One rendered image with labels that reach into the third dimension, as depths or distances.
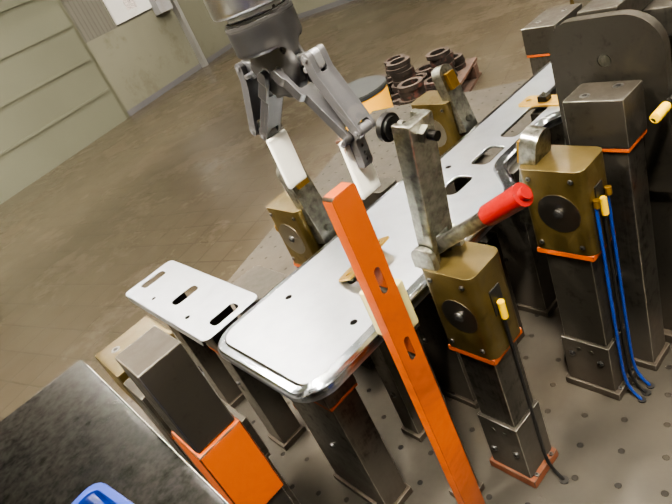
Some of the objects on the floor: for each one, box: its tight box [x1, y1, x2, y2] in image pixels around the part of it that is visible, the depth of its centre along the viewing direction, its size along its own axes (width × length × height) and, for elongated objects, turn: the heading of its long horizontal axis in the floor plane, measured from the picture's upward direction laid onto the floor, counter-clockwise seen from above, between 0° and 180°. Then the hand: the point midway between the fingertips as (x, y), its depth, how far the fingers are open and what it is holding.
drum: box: [340, 75, 393, 141], centre depth 315 cm, size 36×36×57 cm
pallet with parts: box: [335, 47, 482, 144], centre depth 390 cm, size 76×109×39 cm
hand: (328, 179), depth 68 cm, fingers open, 13 cm apart
